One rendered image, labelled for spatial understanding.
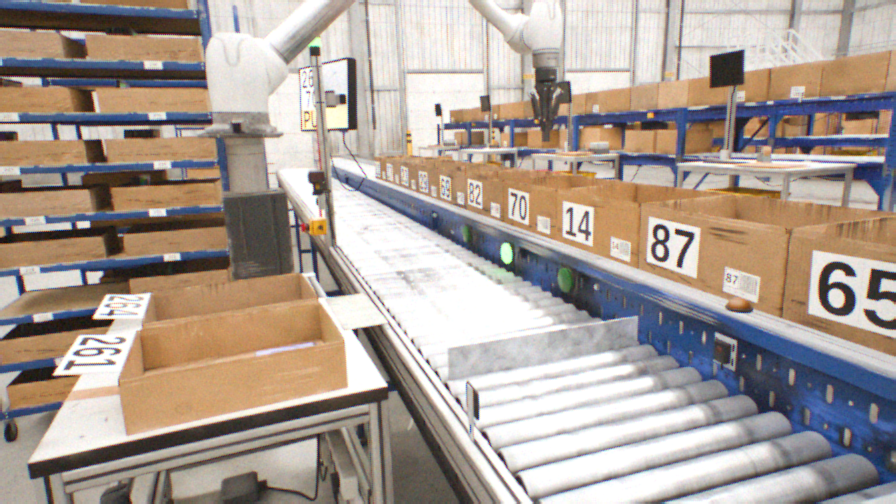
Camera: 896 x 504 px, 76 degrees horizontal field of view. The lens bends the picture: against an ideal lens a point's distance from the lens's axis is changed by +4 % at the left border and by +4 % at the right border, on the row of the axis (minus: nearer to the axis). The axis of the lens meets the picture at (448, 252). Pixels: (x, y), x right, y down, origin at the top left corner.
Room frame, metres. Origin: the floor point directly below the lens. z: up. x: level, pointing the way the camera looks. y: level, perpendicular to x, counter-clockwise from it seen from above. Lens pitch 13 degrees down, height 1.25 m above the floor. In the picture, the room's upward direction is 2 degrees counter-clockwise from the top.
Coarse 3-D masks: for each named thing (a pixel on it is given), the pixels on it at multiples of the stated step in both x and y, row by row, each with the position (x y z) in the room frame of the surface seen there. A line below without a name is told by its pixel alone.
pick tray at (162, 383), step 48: (144, 336) 1.13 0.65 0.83; (192, 336) 1.17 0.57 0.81; (240, 336) 1.20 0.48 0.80; (288, 336) 1.24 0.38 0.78; (336, 336) 1.09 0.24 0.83; (144, 384) 0.89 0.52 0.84; (192, 384) 0.91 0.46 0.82; (240, 384) 0.94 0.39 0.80; (288, 384) 0.97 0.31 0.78; (336, 384) 1.01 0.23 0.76
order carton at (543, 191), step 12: (504, 180) 2.07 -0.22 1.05; (516, 180) 2.10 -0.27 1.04; (528, 180) 2.11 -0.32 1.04; (540, 180) 2.13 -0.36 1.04; (552, 180) 2.15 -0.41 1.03; (564, 180) 2.16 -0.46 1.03; (576, 180) 2.13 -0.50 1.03; (588, 180) 2.06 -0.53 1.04; (600, 180) 1.99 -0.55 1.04; (612, 180) 1.92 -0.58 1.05; (504, 192) 2.07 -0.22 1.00; (528, 192) 1.88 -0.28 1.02; (540, 192) 1.81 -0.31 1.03; (552, 192) 1.73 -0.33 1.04; (504, 204) 2.07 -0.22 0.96; (540, 204) 1.81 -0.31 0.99; (552, 204) 1.73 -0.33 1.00; (504, 216) 2.07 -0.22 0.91; (552, 216) 1.73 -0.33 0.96; (528, 228) 1.89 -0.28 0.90; (552, 228) 1.73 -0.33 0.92
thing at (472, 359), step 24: (528, 336) 1.12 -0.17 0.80; (552, 336) 1.14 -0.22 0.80; (576, 336) 1.15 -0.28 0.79; (600, 336) 1.17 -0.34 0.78; (624, 336) 1.19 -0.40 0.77; (456, 360) 1.06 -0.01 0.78; (480, 360) 1.08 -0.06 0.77; (504, 360) 1.10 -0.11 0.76; (528, 360) 1.12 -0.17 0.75; (552, 360) 1.14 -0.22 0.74
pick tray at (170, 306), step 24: (192, 288) 1.46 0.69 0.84; (216, 288) 1.48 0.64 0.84; (240, 288) 1.50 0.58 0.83; (264, 288) 1.53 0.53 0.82; (288, 288) 1.55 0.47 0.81; (312, 288) 1.39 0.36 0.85; (168, 312) 1.43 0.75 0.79; (192, 312) 1.45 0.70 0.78; (216, 312) 1.22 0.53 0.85; (240, 312) 1.24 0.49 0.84
